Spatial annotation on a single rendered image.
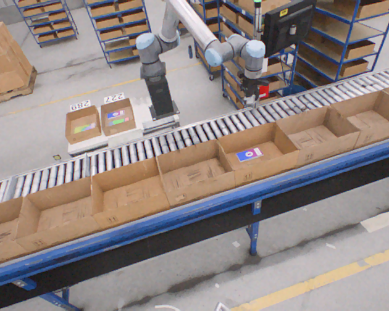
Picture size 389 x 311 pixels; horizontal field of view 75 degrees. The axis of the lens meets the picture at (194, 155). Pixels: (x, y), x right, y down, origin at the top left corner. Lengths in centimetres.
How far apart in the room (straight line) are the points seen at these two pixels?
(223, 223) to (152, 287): 88
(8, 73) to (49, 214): 413
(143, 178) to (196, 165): 36
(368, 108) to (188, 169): 135
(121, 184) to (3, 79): 433
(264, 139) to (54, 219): 141
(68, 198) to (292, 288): 170
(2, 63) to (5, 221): 399
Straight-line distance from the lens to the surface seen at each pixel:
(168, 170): 166
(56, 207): 182
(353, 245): 250
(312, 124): 194
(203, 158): 166
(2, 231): 194
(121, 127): 231
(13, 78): 569
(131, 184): 168
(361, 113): 217
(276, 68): 286
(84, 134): 240
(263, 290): 221
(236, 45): 140
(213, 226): 170
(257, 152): 170
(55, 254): 159
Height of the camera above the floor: 211
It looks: 45 degrees down
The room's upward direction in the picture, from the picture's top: 11 degrees counter-clockwise
